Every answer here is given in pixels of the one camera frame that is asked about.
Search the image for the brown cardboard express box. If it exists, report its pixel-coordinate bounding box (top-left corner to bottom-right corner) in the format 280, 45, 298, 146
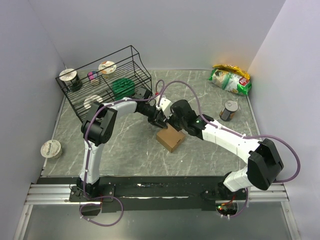
156, 124, 186, 153

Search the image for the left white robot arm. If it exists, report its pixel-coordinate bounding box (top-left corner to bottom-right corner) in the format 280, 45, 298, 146
76, 87, 170, 201

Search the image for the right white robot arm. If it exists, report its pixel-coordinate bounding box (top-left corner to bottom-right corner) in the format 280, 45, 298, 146
160, 99, 284, 200

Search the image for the green lidded cup noodle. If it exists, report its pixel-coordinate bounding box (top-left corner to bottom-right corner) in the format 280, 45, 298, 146
111, 77, 135, 101

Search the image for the dark metal can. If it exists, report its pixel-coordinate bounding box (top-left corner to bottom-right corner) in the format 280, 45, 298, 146
219, 100, 239, 122

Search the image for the white Chobani yogurt cup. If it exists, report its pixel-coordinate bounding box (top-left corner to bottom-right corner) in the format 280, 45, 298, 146
98, 60, 117, 79

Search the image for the white toilet paper roll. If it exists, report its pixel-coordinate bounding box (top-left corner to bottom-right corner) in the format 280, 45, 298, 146
83, 94, 103, 110

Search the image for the green chips bag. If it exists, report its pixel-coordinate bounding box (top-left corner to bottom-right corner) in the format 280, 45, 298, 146
208, 68, 252, 96

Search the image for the small rubiks cube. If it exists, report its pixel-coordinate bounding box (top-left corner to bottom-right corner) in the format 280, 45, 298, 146
87, 71, 100, 85

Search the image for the black yogurt cup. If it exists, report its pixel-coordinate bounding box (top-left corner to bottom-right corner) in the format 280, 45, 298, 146
58, 68, 83, 92

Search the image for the white yogurt cup on table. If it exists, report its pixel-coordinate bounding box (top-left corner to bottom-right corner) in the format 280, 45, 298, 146
40, 139, 62, 159

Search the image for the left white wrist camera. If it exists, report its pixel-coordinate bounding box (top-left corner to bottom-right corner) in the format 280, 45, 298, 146
148, 92, 162, 110

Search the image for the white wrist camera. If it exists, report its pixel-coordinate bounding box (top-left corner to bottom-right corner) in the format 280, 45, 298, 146
159, 97, 173, 119
148, 92, 162, 110

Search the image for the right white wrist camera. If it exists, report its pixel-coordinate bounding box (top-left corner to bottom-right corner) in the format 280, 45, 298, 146
159, 97, 173, 119

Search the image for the black wire rack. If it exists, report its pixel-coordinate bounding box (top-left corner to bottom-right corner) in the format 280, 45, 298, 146
55, 45, 152, 121

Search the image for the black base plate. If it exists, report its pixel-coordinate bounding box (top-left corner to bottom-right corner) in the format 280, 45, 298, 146
68, 175, 277, 214

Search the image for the aluminium rail frame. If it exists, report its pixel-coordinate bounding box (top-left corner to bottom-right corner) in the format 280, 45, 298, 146
24, 183, 289, 205

